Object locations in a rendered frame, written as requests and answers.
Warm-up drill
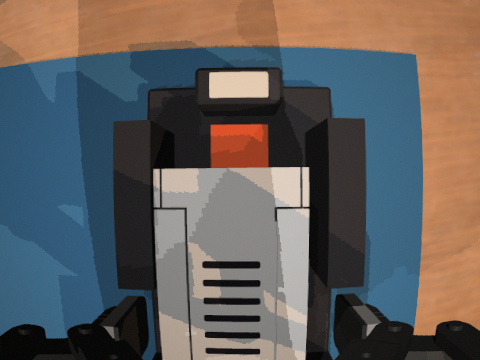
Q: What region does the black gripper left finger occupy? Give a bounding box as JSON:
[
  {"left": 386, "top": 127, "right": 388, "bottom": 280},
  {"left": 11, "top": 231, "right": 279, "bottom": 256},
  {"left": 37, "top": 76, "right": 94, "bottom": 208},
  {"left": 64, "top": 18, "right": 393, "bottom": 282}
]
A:
[{"left": 0, "top": 296, "right": 149, "bottom": 360}]

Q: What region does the grey rectangular cover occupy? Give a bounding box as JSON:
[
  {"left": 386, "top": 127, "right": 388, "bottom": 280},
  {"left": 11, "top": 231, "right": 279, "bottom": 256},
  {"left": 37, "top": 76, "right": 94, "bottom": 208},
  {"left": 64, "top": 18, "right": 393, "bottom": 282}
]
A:
[{"left": 153, "top": 167, "right": 309, "bottom": 360}]

